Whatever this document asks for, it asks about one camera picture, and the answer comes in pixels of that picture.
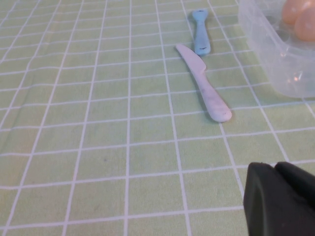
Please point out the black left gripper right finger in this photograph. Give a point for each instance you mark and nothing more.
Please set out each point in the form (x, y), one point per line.
(300, 182)

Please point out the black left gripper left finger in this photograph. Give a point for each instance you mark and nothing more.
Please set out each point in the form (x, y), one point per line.
(270, 209)

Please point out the clear plastic egg box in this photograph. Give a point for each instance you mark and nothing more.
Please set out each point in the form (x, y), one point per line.
(270, 61)

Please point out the brown egg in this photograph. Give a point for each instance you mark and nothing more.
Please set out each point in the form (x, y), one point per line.
(292, 12)
(306, 27)

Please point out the pink plastic knife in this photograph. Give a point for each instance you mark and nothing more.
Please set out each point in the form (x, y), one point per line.
(211, 98)

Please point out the light blue plastic fork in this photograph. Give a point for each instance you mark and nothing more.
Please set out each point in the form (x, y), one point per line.
(201, 37)

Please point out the green checkered tablecloth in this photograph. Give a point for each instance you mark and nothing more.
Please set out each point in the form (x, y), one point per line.
(98, 147)

